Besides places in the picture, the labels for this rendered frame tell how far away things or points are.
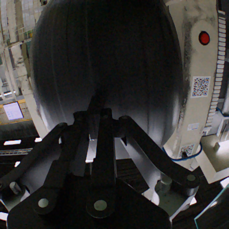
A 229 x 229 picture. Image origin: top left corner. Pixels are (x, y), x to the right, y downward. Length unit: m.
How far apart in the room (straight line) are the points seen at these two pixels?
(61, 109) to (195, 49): 0.39
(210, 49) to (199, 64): 0.07
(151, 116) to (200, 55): 0.30
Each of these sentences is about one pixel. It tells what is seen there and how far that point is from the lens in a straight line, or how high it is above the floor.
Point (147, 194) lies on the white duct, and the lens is 1.63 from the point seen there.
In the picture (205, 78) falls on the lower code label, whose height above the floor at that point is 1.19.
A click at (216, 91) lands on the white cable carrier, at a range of 0.58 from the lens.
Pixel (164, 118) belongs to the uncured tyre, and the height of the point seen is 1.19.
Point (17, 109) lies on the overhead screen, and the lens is 4.57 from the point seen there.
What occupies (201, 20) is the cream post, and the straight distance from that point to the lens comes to 0.48.
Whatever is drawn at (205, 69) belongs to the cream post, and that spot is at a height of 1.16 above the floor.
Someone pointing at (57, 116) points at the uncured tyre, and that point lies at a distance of 0.25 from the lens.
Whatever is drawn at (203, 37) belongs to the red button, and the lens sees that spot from 0.47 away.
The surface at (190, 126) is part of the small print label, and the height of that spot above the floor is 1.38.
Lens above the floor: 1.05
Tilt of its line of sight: 31 degrees up
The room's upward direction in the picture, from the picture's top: 174 degrees clockwise
